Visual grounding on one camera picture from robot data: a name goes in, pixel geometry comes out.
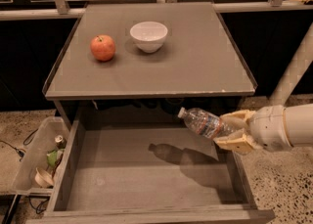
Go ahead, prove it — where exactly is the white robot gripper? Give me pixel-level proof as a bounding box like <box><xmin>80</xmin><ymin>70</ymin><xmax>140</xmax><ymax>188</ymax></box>
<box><xmin>214</xmin><ymin>105</ymin><xmax>291</xmax><ymax>155</ymax></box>

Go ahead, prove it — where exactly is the clear plastic water bottle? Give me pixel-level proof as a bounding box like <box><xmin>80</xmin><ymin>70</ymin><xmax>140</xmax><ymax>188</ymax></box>
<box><xmin>178</xmin><ymin>108</ymin><xmax>239</xmax><ymax>140</ymax></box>

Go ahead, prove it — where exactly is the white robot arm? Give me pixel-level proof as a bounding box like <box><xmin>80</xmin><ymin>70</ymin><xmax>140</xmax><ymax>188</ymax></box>
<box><xmin>214</xmin><ymin>23</ymin><xmax>313</xmax><ymax>154</ymax></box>

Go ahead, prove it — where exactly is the grey cabinet with top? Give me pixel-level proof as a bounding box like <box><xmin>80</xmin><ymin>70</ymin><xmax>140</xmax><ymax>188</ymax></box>
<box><xmin>43</xmin><ymin>2</ymin><xmax>256</xmax><ymax>112</ymax></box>

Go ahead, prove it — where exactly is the open grey top drawer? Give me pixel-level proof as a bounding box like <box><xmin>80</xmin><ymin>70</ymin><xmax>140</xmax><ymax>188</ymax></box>
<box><xmin>25</xmin><ymin>116</ymin><xmax>276</xmax><ymax>224</ymax></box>

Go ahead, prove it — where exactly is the white ceramic bowl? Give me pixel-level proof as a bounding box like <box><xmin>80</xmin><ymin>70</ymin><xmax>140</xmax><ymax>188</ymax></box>
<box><xmin>130</xmin><ymin>22</ymin><xmax>168</xmax><ymax>53</ymax></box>

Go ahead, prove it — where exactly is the red orange apple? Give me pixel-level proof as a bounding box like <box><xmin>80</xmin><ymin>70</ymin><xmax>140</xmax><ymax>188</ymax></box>
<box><xmin>90</xmin><ymin>35</ymin><xmax>115</xmax><ymax>62</ymax></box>

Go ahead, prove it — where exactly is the metal soda can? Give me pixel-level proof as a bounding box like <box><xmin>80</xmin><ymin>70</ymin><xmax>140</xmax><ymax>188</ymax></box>
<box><xmin>55</xmin><ymin>135</ymin><xmax>67</xmax><ymax>149</ymax></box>

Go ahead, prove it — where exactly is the green chip bag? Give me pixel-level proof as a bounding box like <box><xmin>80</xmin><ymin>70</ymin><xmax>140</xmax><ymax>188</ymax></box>
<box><xmin>47</xmin><ymin>149</ymin><xmax>64</xmax><ymax>167</ymax></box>

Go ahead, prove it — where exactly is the small white cup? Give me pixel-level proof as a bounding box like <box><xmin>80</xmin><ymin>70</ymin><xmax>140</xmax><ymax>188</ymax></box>
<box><xmin>34</xmin><ymin>167</ymin><xmax>54</xmax><ymax>188</ymax></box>

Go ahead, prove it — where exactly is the clear plastic side bin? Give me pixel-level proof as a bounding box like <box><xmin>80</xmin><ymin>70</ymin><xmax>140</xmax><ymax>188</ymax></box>
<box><xmin>11</xmin><ymin>116</ymin><xmax>69</xmax><ymax>196</ymax></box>

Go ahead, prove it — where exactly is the black cable under bin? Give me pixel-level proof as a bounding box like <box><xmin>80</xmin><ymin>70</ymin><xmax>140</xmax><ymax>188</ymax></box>
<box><xmin>28</xmin><ymin>196</ymin><xmax>51</xmax><ymax>215</ymax></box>

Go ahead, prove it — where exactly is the black floor cable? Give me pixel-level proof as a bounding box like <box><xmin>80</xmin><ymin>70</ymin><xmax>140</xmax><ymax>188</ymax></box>
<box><xmin>0</xmin><ymin>128</ymin><xmax>39</xmax><ymax>161</ymax></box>

